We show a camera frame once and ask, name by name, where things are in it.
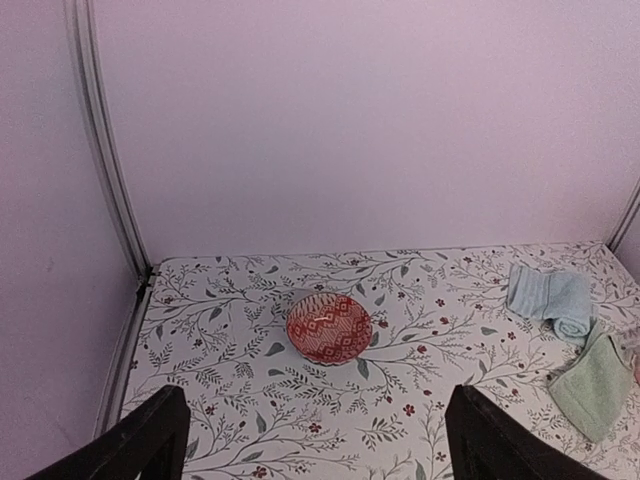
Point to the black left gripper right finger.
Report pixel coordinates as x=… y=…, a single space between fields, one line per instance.
x=487 y=443

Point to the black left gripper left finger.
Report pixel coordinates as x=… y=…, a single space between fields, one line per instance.
x=149 y=443

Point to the green panda towel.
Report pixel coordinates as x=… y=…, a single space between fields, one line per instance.
x=593 y=391

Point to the light blue rolled towel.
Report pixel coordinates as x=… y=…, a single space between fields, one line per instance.
x=560 y=297

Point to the right aluminium corner post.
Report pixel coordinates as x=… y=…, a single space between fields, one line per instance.
x=628 y=215

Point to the aluminium corner post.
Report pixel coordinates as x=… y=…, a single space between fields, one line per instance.
x=83 y=45
x=628 y=215

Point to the left aluminium corner post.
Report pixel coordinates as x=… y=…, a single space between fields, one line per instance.
x=83 y=45

